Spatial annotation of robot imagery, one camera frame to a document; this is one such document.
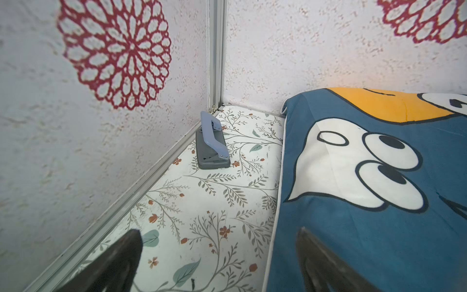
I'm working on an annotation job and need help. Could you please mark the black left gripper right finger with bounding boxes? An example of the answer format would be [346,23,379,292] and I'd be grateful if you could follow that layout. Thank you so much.
[296,227,379,292]

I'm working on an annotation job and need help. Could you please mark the blue cartoon pillowcase pillow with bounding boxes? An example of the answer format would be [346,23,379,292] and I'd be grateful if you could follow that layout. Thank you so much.
[262,88,467,292]

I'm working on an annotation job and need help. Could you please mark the grey blue hole punch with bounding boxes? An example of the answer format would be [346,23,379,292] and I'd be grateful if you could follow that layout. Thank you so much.
[195,111,231,170]

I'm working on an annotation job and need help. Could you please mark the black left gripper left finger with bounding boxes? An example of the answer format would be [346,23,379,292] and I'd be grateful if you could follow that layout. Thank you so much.
[57,229,143,292]

